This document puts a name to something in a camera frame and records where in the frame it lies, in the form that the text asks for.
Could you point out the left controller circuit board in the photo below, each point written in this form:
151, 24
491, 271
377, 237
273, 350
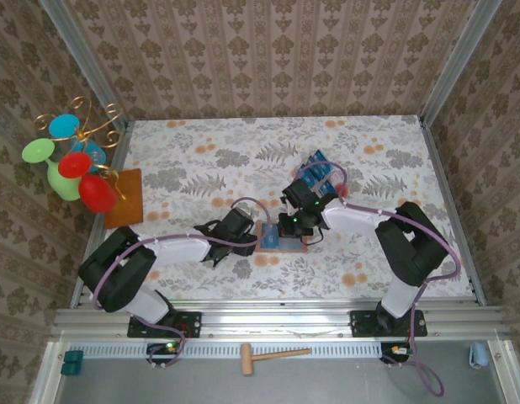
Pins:
163, 350

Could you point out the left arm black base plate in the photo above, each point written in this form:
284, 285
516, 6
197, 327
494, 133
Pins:
188, 326

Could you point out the aluminium table side rail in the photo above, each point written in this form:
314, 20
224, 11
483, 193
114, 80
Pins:
120, 151
438, 168

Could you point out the controller circuit board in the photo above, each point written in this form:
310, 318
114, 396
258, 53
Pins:
163, 350
396, 350

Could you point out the blue plastic wine glass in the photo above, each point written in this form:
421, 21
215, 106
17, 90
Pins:
63, 126

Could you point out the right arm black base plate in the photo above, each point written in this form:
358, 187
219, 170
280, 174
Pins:
361, 324

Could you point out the wooden mallet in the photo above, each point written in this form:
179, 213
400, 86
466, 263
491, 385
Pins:
247, 359

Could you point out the teal plastic block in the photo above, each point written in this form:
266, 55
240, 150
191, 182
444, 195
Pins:
73, 357
70, 369

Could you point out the red plastic wine glass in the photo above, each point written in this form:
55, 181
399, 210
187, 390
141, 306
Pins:
98, 193

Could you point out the light blue cloth roll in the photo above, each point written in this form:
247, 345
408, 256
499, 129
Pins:
479, 355

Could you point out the aluminium frame post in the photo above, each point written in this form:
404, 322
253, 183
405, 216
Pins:
456, 63
88, 63

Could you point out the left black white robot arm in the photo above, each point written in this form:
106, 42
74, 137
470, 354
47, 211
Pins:
117, 269

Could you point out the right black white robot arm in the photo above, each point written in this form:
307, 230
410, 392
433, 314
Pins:
415, 252

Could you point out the clear acrylic card rack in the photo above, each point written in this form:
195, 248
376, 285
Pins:
327, 162

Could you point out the green plastic wine glass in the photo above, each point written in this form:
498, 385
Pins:
37, 150

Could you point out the blue credit card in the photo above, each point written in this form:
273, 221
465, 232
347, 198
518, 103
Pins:
321, 159
313, 166
270, 235
327, 185
305, 173

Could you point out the orange wooden base board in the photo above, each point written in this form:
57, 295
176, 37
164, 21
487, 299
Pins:
131, 202

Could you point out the white card with red dot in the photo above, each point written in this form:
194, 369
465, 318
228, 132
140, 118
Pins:
342, 188

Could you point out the aluminium mounting rail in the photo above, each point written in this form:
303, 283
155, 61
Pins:
277, 320

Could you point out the brown leather card holder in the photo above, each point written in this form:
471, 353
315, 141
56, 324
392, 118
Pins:
295, 245

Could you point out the right controller circuit board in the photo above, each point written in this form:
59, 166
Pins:
396, 350

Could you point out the floral patterned table cover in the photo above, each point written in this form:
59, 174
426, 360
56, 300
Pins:
201, 139

